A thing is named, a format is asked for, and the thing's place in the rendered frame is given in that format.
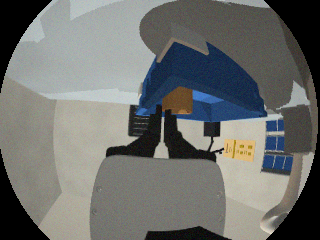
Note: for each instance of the blue crate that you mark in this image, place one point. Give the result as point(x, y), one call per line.
point(200, 66)

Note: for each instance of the bronze cylinder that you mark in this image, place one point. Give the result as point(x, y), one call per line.
point(180, 101)

